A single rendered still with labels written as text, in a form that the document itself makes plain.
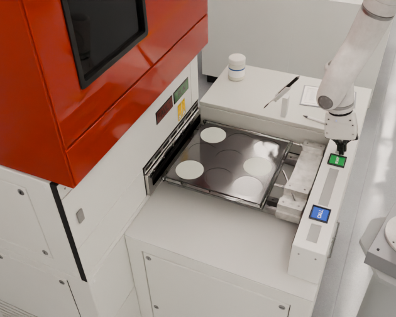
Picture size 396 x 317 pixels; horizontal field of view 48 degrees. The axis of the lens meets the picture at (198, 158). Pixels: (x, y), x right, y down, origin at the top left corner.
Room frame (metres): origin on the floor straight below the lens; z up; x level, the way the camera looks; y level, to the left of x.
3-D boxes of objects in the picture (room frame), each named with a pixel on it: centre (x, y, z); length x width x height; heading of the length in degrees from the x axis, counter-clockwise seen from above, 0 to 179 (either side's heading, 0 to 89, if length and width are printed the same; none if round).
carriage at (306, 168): (1.13, -0.36, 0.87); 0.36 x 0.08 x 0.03; 155
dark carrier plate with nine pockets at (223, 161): (1.22, -0.11, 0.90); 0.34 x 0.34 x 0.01; 65
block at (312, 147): (1.27, -0.43, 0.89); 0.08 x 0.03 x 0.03; 65
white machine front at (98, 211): (1.14, 0.17, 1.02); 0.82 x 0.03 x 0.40; 155
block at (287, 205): (0.98, -0.29, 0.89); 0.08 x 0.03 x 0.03; 65
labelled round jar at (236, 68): (1.68, -0.18, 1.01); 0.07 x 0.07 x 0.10
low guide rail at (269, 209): (1.09, -0.12, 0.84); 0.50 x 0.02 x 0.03; 65
